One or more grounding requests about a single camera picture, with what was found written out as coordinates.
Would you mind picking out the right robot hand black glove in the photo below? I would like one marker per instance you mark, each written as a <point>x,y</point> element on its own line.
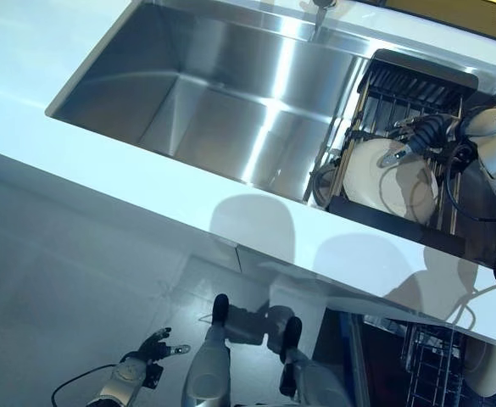
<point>432,129</point>

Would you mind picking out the left robot hand black glove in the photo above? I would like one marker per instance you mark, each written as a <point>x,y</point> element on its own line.
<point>154,349</point>

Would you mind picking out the cream ceramic plate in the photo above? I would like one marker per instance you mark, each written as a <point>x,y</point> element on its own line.
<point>370,182</point>
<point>485,369</point>

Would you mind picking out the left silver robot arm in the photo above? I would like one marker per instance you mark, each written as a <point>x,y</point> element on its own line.
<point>122,377</point>

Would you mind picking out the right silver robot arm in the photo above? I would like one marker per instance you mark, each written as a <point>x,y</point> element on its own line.
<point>493,135</point>

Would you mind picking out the grey dishwasher door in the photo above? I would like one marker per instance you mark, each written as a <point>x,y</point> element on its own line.
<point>358,364</point>

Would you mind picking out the black sink dish rack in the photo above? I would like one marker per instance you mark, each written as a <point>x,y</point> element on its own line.
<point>413,89</point>

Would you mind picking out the round steel sink drain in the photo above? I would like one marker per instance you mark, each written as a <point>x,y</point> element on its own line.
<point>321,182</point>

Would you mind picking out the narrow white cabinet door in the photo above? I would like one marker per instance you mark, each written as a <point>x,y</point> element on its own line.
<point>256,266</point>

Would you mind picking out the right white robot leg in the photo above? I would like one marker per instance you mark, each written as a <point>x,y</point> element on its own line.
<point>311,377</point>

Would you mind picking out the chrome kitchen faucet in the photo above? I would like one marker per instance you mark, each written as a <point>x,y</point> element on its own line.
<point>319,12</point>

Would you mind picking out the stainless steel sink basin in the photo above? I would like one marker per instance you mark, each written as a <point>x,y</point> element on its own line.
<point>230,93</point>

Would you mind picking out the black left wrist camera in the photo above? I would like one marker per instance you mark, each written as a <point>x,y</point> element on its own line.
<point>154,376</point>

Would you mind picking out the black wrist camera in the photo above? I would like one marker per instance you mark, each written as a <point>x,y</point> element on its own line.
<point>459,153</point>
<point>154,376</point>

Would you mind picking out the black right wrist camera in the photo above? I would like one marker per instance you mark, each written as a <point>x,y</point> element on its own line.
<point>459,153</point>

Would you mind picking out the dark brown lattice frame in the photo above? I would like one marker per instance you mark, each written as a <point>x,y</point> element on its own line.
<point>464,12</point>

